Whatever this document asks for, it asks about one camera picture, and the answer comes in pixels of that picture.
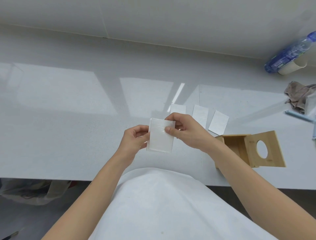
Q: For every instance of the person's right forearm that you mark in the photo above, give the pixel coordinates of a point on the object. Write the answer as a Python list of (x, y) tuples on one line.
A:
[(259, 195)]

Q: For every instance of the person's left thumb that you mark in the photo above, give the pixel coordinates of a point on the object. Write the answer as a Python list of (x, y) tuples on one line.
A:
[(142, 129)]

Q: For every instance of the white paper cup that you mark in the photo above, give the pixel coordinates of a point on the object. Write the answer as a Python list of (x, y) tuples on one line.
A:
[(293, 68)]

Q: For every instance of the translucent plastic bag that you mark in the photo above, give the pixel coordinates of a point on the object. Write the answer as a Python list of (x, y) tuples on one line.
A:
[(29, 191)]

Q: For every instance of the person's left forearm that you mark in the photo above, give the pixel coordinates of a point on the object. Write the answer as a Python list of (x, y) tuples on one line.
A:
[(93, 195)]

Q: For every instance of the clear water bottle blue label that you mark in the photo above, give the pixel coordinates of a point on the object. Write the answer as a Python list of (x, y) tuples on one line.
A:
[(287, 55)]

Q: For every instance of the white tissue packet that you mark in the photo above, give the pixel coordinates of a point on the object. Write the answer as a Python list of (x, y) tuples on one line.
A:
[(178, 108), (160, 138), (218, 123), (200, 115)]

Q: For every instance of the clear plastic bag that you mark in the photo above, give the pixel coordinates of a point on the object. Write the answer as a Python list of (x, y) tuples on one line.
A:
[(311, 105)]

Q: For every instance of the grey crumpled cloth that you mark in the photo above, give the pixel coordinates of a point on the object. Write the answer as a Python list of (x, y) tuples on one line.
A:
[(296, 95)]

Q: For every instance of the person's right hand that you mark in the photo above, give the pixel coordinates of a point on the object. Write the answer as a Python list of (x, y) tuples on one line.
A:
[(192, 133)]

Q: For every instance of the person's left hand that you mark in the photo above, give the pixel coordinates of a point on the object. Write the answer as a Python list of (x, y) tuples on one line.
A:
[(130, 142)]

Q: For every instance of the wooden tissue box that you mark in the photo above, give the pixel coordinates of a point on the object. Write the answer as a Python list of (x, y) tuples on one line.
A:
[(237, 145)]

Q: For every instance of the light blue pen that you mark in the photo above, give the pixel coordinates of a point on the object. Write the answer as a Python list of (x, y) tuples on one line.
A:
[(300, 115)]

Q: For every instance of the person's right thumb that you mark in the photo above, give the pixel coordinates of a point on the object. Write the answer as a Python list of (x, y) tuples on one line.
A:
[(171, 131)]

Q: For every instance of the person's white shirt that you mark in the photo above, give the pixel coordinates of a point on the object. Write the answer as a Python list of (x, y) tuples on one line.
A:
[(167, 207)]

